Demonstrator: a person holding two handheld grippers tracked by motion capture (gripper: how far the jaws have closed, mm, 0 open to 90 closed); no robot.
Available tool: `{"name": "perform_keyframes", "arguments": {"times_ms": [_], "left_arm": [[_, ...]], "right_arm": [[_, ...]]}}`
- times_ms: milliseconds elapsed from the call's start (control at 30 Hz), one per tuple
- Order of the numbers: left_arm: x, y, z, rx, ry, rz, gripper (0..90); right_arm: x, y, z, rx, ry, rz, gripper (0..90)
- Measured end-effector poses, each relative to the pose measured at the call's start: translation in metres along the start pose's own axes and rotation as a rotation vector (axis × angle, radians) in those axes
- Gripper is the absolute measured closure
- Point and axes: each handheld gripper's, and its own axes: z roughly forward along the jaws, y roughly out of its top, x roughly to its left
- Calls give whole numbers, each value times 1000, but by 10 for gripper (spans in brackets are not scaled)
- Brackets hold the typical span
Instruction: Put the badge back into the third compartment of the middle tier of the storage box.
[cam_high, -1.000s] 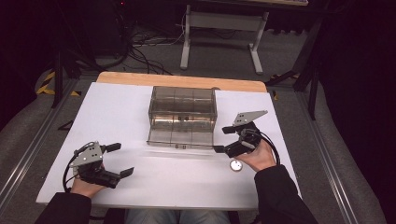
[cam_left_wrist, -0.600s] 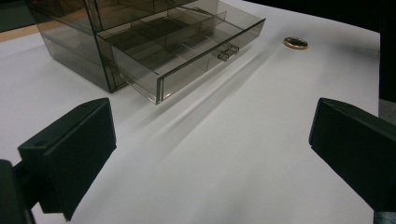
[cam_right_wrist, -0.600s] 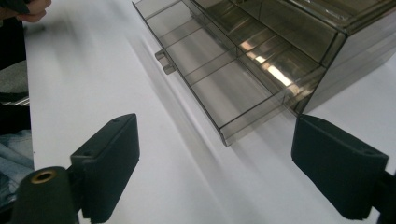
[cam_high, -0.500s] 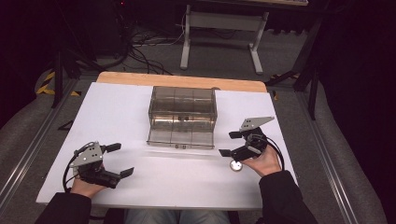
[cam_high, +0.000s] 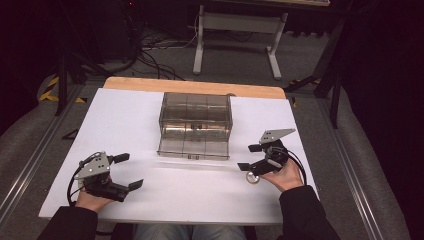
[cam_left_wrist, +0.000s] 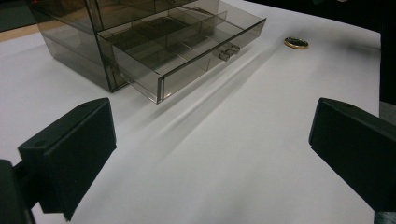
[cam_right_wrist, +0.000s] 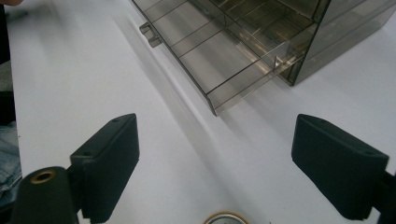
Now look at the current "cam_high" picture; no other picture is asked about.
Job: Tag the black triangular bracket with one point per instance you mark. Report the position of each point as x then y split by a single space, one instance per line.
74 136

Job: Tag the person's legs in jeans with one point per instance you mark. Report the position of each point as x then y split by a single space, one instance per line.
186 232

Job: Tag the transparent grey drawer cabinet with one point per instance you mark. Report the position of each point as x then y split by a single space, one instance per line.
195 110

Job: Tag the small round silver tin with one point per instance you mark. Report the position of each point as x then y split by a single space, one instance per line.
252 178

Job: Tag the transparent grey drawer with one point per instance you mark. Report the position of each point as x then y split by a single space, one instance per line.
193 148

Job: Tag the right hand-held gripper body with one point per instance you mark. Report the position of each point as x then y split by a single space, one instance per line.
271 163

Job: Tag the person's right hand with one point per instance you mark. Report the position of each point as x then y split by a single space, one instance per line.
288 178

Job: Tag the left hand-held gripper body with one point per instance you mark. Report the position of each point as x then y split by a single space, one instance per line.
96 166

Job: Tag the black metal stand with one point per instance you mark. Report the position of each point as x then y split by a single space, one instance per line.
335 90
62 83

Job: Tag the aluminium floor rail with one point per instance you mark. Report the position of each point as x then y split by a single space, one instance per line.
350 173
36 156

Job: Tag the wooden table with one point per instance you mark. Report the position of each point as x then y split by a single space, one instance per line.
186 86

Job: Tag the yellow black floor tape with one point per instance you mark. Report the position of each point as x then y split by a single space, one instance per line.
50 93

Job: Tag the person's left hand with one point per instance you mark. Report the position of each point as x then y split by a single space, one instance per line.
88 201

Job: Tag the white metal desk frame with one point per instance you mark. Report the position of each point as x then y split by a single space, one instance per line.
240 23

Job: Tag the white table mat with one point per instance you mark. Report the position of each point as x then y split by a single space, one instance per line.
186 193

